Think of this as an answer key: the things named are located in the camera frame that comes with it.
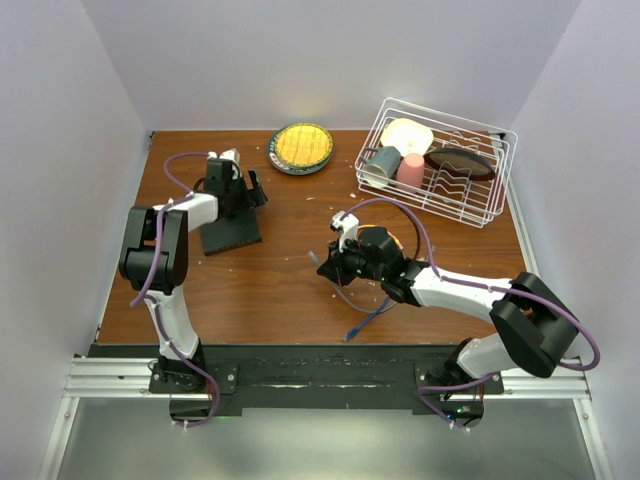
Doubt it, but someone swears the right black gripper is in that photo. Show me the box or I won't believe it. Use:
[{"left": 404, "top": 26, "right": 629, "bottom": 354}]
[{"left": 318, "top": 234, "right": 386, "bottom": 287}]

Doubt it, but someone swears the grey ethernet cable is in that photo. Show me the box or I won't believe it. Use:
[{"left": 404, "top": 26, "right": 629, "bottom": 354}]
[{"left": 305, "top": 251, "right": 396, "bottom": 314}]

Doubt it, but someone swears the black network switch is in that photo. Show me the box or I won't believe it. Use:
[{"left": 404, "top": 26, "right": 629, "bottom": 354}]
[{"left": 198, "top": 208, "right": 262, "bottom": 256}]

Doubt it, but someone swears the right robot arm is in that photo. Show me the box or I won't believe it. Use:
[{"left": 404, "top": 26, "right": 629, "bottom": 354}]
[{"left": 317, "top": 227, "right": 580, "bottom": 393}]

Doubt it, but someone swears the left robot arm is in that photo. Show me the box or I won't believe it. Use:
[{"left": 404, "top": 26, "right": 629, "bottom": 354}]
[{"left": 118, "top": 149, "right": 268, "bottom": 392}]

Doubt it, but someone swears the yellow and green plate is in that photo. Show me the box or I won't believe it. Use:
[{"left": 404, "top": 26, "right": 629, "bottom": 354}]
[{"left": 267, "top": 123, "right": 334, "bottom": 176}]

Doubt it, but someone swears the grey mug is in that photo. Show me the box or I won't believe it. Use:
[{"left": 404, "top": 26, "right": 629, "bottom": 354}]
[{"left": 362, "top": 146, "right": 402, "bottom": 189}]

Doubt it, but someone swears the pink cup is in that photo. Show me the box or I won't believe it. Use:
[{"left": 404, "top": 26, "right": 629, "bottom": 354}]
[{"left": 396, "top": 153, "right": 425, "bottom": 193}]

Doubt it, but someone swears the white bowl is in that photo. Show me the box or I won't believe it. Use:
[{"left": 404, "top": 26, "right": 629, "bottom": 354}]
[{"left": 380, "top": 118, "right": 434, "bottom": 157}]

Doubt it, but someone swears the brown plate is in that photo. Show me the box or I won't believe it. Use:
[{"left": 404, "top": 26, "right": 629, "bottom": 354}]
[{"left": 424, "top": 147, "right": 495, "bottom": 181}]

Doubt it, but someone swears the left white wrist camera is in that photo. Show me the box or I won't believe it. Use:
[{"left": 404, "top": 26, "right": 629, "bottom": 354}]
[{"left": 207, "top": 148, "right": 242, "bottom": 179}]

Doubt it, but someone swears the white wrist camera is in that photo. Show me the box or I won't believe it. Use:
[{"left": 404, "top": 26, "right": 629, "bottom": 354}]
[
  {"left": 330, "top": 211, "right": 360, "bottom": 252},
  {"left": 207, "top": 148, "right": 242, "bottom": 179}
]

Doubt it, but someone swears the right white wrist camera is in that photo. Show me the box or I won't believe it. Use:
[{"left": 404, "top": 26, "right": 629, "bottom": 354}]
[{"left": 330, "top": 211, "right": 360, "bottom": 252}]

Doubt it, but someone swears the yellow ethernet cable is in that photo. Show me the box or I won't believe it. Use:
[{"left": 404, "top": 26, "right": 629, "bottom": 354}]
[{"left": 357, "top": 224, "right": 404, "bottom": 251}]

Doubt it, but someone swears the black ethernet cable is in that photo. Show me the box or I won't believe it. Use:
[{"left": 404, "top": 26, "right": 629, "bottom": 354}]
[{"left": 394, "top": 204, "right": 424, "bottom": 264}]

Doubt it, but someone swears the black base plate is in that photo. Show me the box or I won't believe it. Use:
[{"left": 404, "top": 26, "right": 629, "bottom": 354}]
[{"left": 88, "top": 345, "right": 522, "bottom": 426}]

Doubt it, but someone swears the white wire dish rack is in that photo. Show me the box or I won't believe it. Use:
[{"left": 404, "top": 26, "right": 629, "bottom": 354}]
[{"left": 354, "top": 97, "right": 518, "bottom": 228}]

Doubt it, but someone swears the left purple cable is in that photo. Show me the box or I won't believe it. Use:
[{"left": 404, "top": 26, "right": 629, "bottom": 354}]
[{"left": 129, "top": 152, "right": 221, "bottom": 427}]

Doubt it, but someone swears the aluminium frame rail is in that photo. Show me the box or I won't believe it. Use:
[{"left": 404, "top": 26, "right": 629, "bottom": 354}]
[{"left": 37, "top": 344, "right": 614, "bottom": 480}]

